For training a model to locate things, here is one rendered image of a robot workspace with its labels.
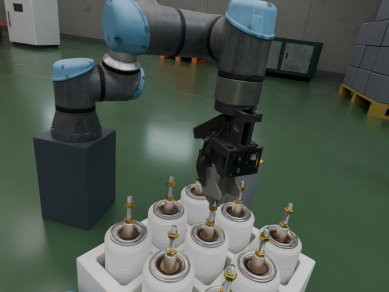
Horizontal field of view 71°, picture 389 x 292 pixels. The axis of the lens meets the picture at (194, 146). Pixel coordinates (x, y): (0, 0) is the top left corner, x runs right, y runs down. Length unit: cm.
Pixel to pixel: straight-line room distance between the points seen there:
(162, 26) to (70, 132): 53
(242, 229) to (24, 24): 574
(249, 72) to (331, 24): 719
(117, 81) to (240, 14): 54
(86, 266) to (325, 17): 732
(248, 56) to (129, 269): 45
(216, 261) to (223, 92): 35
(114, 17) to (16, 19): 579
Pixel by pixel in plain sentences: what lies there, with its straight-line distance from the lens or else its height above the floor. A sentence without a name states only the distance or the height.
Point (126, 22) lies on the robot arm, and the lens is 42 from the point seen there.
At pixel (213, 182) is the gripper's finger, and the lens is 51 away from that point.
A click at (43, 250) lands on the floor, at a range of 98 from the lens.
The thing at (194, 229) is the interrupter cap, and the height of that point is 25.
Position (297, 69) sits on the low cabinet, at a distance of 567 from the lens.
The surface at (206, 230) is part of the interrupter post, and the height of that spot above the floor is 27.
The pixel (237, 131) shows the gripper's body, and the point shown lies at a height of 51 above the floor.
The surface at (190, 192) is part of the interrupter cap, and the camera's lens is 74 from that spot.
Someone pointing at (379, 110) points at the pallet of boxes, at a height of 8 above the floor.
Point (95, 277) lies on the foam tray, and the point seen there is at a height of 18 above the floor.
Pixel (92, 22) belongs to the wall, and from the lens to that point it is 869.
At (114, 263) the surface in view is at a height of 21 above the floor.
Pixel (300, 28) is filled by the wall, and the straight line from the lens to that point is 748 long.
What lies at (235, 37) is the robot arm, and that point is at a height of 65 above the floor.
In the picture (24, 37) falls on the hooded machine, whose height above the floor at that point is 17.
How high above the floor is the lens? 65
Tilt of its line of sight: 23 degrees down
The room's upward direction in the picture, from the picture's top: 7 degrees clockwise
